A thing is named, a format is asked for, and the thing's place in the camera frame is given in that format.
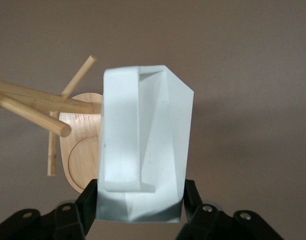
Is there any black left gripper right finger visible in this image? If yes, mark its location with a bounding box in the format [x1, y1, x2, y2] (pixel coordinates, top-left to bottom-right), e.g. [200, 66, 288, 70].
[176, 178, 286, 240]

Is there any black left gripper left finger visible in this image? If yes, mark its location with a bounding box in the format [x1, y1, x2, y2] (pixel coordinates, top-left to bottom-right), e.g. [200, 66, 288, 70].
[0, 178, 98, 240]

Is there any white faceted cup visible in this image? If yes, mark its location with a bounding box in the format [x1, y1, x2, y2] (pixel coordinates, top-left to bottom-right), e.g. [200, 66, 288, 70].
[96, 64, 195, 224]

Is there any wooden cup rack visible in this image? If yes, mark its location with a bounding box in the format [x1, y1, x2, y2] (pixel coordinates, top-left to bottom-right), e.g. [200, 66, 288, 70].
[0, 54, 105, 195]

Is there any brown table cover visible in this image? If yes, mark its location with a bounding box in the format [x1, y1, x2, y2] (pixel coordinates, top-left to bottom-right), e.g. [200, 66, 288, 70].
[0, 0, 306, 240]

